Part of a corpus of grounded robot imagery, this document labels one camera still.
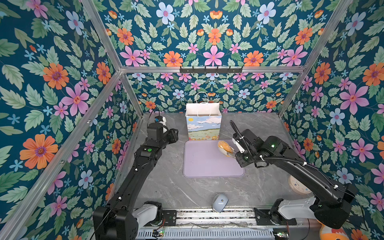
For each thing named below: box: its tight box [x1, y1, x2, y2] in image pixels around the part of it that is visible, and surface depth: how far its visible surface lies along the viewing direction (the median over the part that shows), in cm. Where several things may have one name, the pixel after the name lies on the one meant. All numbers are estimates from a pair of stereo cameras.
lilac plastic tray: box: [183, 140, 246, 179], surface depth 93 cm
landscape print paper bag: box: [185, 92, 222, 141], surface depth 93 cm
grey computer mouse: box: [212, 193, 229, 214], surface depth 73 cm
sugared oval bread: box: [218, 140, 233, 154], surface depth 84 cm
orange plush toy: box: [317, 219, 350, 240], surface depth 64 cm
